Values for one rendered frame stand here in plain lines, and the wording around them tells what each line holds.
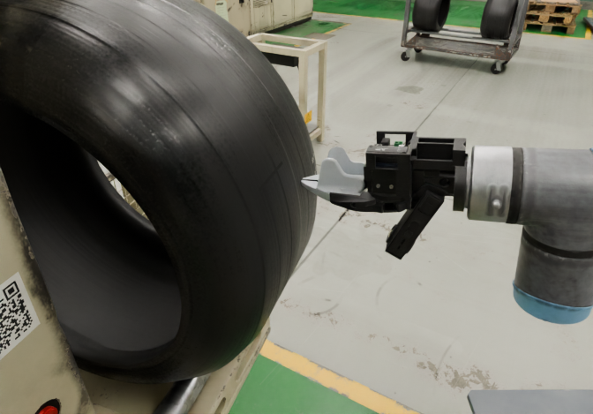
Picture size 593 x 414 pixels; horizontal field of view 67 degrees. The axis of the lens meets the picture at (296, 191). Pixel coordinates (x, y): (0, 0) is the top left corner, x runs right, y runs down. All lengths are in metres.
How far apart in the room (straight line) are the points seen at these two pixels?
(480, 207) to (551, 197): 0.07
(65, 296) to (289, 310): 1.36
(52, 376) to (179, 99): 0.36
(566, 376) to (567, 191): 1.71
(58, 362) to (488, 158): 0.55
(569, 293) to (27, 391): 0.62
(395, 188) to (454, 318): 1.73
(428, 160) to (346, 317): 1.65
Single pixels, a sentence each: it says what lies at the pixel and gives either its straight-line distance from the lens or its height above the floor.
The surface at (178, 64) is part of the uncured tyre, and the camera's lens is 0.52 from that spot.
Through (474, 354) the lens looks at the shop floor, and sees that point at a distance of 2.14.
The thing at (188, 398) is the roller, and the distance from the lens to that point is 0.80.
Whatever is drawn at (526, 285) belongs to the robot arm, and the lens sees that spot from 0.63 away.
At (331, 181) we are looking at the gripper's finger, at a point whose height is 1.27.
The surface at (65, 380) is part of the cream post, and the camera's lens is 0.66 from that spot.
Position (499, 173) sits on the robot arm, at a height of 1.32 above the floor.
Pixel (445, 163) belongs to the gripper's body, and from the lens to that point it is 0.55.
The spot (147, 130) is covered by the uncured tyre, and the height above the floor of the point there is 1.38.
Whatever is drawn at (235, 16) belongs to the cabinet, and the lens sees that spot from 5.69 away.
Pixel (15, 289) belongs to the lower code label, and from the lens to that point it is 0.54.
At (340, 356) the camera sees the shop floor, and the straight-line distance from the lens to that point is 2.01.
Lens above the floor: 1.56
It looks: 31 degrees down
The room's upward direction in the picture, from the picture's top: straight up
